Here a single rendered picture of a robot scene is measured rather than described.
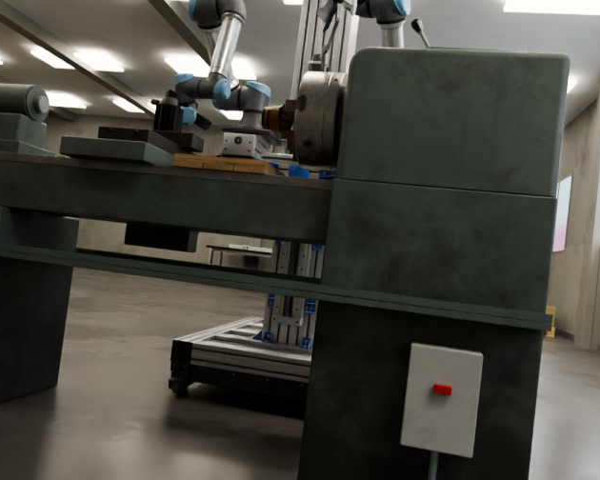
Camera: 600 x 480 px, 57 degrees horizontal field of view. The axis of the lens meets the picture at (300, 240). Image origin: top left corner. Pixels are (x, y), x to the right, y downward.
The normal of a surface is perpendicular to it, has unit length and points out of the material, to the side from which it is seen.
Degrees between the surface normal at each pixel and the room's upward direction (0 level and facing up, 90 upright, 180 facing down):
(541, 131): 90
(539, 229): 90
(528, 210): 90
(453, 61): 90
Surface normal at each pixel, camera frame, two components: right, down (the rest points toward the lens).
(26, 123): 0.97, 0.11
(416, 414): -0.22, -0.07
